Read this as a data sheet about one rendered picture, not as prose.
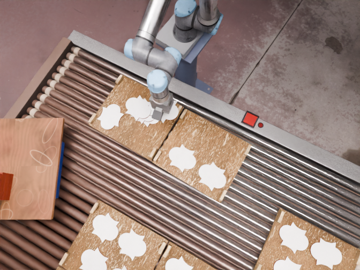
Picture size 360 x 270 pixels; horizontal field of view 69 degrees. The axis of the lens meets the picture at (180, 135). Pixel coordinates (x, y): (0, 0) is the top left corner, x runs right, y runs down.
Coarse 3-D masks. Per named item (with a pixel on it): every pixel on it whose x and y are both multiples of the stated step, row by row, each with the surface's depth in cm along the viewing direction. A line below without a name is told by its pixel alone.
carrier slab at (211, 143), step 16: (192, 112) 144; (176, 128) 142; (192, 128) 142; (208, 128) 141; (176, 144) 140; (192, 144) 139; (208, 144) 139; (224, 144) 139; (240, 144) 138; (160, 160) 138; (208, 160) 137; (224, 160) 137; (240, 160) 136; (176, 176) 135; (192, 176) 135; (208, 192) 133
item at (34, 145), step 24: (0, 120) 135; (24, 120) 134; (48, 120) 134; (0, 144) 131; (24, 144) 131; (48, 144) 131; (0, 168) 128; (24, 168) 128; (48, 168) 128; (24, 192) 125; (48, 192) 125; (0, 216) 122; (24, 216) 122; (48, 216) 122
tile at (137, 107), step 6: (126, 102) 143; (132, 102) 143; (138, 102) 143; (144, 102) 143; (132, 108) 142; (138, 108) 142; (144, 108) 142; (132, 114) 141; (138, 114) 141; (144, 114) 141
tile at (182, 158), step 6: (174, 150) 138; (180, 150) 138; (186, 150) 137; (174, 156) 137; (180, 156) 137; (186, 156) 137; (192, 156) 136; (174, 162) 136; (180, 162) 136; (186, 162) 136; (192, 162) 136; (180, 168) 135; (186, 168) 135
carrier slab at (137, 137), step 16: (128, 80) 150; (112, 96) 148; (128, 96) 147; (144, 96) 147; (96, 112) 146; (96, 128) 143; (112, 128) 143; (128, 128) 143; (144, 128) 142; (160, 128) 142; (128, 144) 140; (144, 144) 140; (160, 144) 140
